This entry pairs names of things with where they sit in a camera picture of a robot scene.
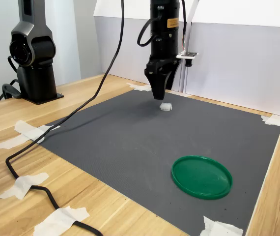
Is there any small white plastic terminal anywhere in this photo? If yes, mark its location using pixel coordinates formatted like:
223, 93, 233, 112
159, 102, 173, 112

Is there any round green lid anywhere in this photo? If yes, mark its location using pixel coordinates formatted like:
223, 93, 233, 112
171, 155, 233, 200

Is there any white tape on mat corner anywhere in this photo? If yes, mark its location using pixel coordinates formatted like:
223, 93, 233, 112
126, 82, 153, 92
198, 215, 244, 236
0, 119, 61, 151
260, 114, 280, 131

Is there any white partition panel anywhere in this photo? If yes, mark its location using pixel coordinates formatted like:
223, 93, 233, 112
183, 0, 280, 120
93, 0, 199, 93

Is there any dark grey mat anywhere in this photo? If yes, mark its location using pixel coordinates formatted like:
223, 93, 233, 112
39, 88, 280, 236

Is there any long black camera cable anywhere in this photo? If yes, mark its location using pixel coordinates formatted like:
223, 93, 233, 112
5, 0, 188, 236

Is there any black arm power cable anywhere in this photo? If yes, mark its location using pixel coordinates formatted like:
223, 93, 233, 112
0, 55, 23, 103

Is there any white tape over cable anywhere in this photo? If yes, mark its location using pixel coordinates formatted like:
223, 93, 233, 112
0, 172, 50, 200
32, 206, 90, 236

